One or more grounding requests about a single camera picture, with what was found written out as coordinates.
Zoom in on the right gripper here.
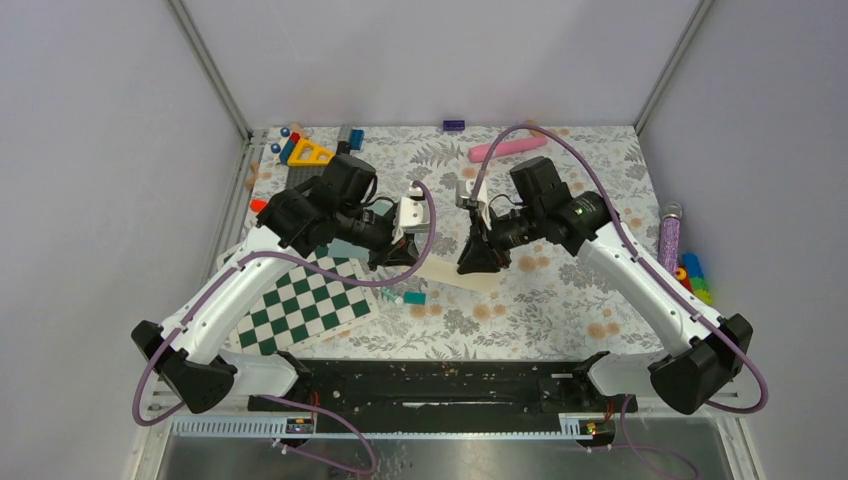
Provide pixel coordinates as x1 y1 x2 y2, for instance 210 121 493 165
458 203 544 277

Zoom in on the green white glue stick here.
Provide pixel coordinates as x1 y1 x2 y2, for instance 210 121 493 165
380 288 404 305

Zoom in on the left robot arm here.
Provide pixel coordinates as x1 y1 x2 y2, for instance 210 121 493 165
131 154 436 426

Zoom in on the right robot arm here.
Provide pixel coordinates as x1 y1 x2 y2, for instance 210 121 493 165
455 157 753 415

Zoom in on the small teal block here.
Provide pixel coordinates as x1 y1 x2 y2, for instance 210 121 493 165
403 292 427 305

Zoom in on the floral table mat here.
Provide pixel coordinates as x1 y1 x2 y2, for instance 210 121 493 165
287 126 661 361

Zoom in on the pink cylinder marker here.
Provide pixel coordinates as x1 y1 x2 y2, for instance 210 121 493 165
467 136 548 163

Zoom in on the green white checkerboard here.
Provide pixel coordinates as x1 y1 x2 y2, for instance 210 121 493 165
224 266 379 355

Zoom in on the blue lego brick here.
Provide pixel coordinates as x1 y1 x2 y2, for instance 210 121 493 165
348 129 365 150

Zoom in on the purple small brick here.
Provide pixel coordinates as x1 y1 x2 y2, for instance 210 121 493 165
442 119 466 132

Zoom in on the yellow triangle toy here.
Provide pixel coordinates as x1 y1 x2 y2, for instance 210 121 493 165
286 138 335 167

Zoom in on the small red block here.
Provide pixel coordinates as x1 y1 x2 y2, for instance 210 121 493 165
249 199 268 213

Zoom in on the purple glitter tube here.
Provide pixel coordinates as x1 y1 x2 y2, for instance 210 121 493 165
657 202 683 274

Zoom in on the colourful stacked brick toy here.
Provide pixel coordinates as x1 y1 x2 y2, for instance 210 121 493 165
674 252 713 305

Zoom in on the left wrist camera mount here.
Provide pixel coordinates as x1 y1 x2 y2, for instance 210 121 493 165
394 186 430 236

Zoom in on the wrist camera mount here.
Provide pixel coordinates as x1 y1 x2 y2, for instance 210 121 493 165
394 186 430 236
455 179 491 229

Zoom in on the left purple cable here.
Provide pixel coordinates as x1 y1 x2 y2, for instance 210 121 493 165
132 180 439 477

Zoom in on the purple cable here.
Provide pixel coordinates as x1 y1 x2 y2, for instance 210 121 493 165
468 124 770 480
132 180 439 477

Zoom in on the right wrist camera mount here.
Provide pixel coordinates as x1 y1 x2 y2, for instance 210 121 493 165
455 179 491 229

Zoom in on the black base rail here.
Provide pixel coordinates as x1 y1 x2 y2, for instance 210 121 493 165
285 359 638 435

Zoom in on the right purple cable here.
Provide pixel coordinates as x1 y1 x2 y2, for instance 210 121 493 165
468 124 770 480

